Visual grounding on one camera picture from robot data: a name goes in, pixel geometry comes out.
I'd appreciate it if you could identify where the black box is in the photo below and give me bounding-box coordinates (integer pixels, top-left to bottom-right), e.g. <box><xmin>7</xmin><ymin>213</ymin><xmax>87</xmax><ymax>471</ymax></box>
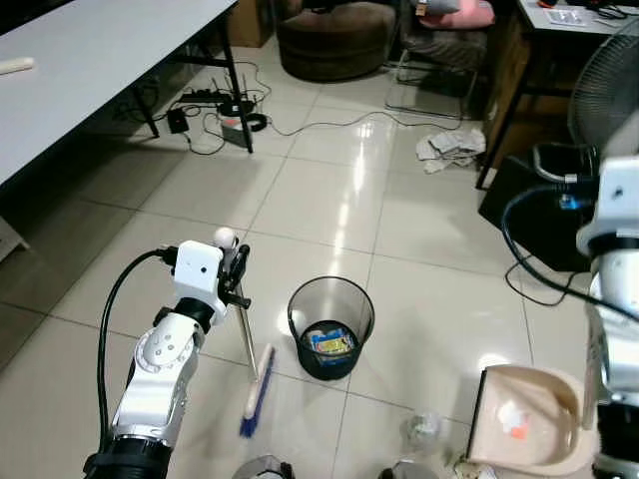
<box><xmin>477</xmin><ymin>144</ymin><xmax>602</xmax><ymax>273</ymax></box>

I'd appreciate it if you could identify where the white socket strip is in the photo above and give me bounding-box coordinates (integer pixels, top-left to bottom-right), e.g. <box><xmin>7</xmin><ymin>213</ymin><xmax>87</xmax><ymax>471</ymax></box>
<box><xmin>543</xmin><ymin>7</ymin><xmax>591</xmax><ymax>28</ymax></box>

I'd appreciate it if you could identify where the black power adapter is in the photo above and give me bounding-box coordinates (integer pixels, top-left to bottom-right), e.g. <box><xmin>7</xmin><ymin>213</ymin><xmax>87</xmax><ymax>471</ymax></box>
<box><xmin>167</xmin><ymin>107</ymin><xmax>192</xmax><ymax>135</ymax></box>

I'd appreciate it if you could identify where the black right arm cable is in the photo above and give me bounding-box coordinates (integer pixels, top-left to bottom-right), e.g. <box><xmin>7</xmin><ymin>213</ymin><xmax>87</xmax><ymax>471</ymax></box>
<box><xmin>500</xmin><ymin>176</ymin><xmax>639</xmax><ymax>324</ymax></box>

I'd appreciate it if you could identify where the black mesh waste bin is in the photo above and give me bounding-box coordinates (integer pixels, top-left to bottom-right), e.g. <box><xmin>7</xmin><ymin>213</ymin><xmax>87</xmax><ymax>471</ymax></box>
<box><xmin>287</xmin><ymin>275</ymin><xmax>376</xmax><ymax>382</ymax></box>

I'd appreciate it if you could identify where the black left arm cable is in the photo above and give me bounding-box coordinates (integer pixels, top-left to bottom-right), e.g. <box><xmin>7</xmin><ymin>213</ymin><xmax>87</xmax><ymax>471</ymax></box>
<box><xmin>96</xmin><ymin>247</ymin><xmax>181</xmax><ymax>452</ymax></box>

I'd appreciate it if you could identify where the chair with pink cushion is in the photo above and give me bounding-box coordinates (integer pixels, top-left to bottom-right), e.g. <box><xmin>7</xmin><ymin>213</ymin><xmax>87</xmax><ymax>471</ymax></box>
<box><xmin>387</xmin><ymin>0</ymin><xmax>497</xmax><ymax>119</ymax></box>

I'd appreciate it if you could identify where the dark wooden desk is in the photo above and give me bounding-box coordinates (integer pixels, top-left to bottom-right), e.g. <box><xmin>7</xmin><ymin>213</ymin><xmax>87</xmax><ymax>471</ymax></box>
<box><xmin>475</xmin><ymin>0</ymin><xmax>639</xmax><ymax>193</ymax></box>

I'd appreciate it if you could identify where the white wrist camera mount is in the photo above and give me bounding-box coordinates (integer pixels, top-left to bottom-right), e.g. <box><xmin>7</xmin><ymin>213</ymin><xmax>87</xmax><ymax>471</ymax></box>
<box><xmin>577</xmin><ymin>155</ymin><xmax>639</xmax><ymax>252</ymax></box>
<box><xmin>174</xmin><ymin>241</ymin><xmax>227</xmax><ymax>302</ymax></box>

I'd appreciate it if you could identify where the crumpled clear plastic litter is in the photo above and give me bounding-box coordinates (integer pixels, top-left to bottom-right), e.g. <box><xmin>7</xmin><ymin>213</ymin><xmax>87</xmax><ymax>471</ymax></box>
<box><xmin>402</xmin><ymin>410</ymin><xmax>446</xmax><ymax>452</ymax></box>

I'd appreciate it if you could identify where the crumpled grey paper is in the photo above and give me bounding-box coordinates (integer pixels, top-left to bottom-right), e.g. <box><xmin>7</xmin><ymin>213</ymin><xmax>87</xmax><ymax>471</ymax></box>
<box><xmin>415</xmin><ymin>127</ymin><xmax>488</xmax><ymax>175</ymax></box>

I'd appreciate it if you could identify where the blue bristle broom metal handle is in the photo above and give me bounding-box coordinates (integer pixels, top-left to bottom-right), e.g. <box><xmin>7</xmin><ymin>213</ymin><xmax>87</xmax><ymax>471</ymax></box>
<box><xmin>213</xmin><ymin>228</ymin><xmax>278</xmax><ymax>440</ymax></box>

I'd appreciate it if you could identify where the blue yellow snack packet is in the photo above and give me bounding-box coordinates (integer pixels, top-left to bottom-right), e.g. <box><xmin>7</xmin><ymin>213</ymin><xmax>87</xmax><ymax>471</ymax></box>
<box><xmin>309</xmin><ymin>326</ymin><xmax>358</xmax><ymax>359</ymax></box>

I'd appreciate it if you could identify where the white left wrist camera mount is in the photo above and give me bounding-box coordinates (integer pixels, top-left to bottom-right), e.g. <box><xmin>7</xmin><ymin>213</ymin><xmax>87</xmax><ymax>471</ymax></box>
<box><xmin>174</xmin><ymin>241</ymin><xmax>227</xmax><ymax>302</ymax></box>

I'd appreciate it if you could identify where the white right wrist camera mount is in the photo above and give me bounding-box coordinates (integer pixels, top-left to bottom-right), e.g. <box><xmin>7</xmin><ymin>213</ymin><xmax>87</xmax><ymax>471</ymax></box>
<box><xmin>577</xmin><ymin>155</ymin><xmax>639</xmax><ymax>252</ymax></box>

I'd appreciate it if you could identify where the beige cylinder on table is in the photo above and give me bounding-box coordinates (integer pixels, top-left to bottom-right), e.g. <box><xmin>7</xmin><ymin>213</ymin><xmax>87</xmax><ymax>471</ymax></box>
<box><xmin>0</xmin><ymin>57</ymin><xmax>36</xmax><ymax>77</ymax></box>

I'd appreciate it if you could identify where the black floor cable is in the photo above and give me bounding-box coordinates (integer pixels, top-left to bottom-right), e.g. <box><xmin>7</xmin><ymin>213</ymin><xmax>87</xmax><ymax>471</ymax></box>
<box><xmin>186</xmin><ymin>108</ymin><xmax>486</xmax><ymax>157</ymax></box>

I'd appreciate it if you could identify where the brown cardboard box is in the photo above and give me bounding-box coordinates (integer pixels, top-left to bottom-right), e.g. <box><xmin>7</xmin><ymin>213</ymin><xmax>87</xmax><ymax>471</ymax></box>
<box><xmin>228</xmin><ymin>0</ymin><xmax>277</xmax><ymax>49</ymax></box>

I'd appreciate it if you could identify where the white table with black legs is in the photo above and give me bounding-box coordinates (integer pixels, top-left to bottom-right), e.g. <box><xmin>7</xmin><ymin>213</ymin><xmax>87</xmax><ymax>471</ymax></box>
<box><xmin>0</xmin><ymin>0</ymin><xmax>257</xmax><ymax>262</ymax></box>

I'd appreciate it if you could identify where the black router with antennas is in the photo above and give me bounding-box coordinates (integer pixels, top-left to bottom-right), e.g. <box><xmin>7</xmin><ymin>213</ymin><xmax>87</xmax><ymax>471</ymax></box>
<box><xmin>214</xmin><ymin>68</ymin><xmax>269</xmax><ymax>133</ymax></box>

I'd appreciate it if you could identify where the grey robot left foot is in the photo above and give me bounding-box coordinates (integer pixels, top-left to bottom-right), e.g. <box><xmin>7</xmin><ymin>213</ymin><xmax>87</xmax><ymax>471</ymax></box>
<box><xmin>231</xmin><ymin>455</ymin><xmax>297</xmax><ymax>479</ymax></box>

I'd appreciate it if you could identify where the brown round ottoman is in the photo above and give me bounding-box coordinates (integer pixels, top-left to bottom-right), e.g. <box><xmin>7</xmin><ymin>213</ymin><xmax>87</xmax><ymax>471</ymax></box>
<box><xmin>276</xmin><ymin>0</ymin><xmax>398</xmax><ymax>84</ymax></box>

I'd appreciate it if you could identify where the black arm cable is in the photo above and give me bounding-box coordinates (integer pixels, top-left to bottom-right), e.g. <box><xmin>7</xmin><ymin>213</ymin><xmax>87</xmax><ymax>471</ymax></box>
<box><xmin>500</xmin><ymin>176</ymin><xmax>639</xmax><ymax>324</ymax></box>
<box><xmin>96</xmin><ymin>247</ymin><xmax>181</xmax><ymax>452</ymax></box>

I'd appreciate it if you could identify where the black standing fan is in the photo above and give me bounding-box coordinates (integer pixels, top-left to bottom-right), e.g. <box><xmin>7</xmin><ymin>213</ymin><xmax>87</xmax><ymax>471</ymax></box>
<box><xmin>567</xmin><ymin>18</ymin><xmax>639</xmax><ymax>153</ymax></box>

